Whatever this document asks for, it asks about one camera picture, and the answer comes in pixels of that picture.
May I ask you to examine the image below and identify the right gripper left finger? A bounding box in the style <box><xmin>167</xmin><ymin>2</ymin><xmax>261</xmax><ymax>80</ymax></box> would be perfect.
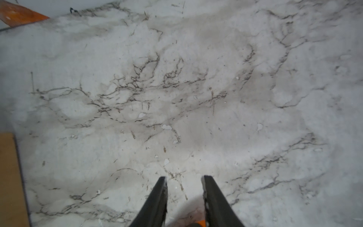
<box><xmin>130</xmin><ymin>176</ymin><xmax>168</xmax><ymax>227</ymax></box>

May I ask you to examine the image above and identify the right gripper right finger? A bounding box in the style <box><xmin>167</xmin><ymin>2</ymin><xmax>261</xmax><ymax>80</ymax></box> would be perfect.
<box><xmin>201</xmin><ymin>175</ymin><xmax>245</xmax><ymax>227</ymax></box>

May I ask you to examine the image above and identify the small orange black screwdriver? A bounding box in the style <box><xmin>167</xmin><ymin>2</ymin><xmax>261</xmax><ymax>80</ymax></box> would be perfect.
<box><xmin>186</xmin><ymin>220</ymin><xmax>206</xmax><ymax>227</ymax></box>

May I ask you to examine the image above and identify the wooden desktop shelf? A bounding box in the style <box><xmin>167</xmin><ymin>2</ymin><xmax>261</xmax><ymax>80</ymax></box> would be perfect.
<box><xmin>1</xmin><ymin>132</ymin><xmax>30</xmax><ymax>227</ymax></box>

